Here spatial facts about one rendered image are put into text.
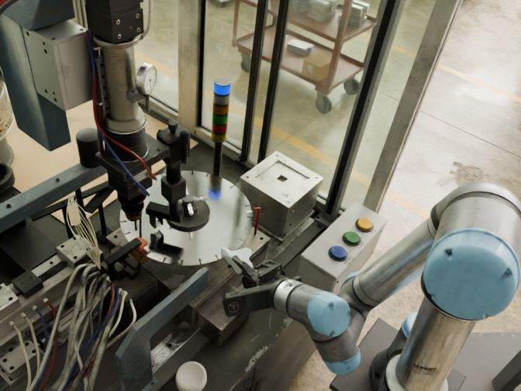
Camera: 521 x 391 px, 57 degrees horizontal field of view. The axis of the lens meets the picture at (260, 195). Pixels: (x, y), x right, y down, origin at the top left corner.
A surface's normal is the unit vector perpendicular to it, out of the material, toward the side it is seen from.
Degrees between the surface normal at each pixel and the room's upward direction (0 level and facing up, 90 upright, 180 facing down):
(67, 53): 90
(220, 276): 0
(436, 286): 82
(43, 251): 0
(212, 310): 0
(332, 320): 58
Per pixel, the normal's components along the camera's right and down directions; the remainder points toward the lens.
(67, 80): 0.78, 0.49
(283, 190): 0.11, -0.73
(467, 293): -0.44, 0.47
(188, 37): -0.62, 0.48
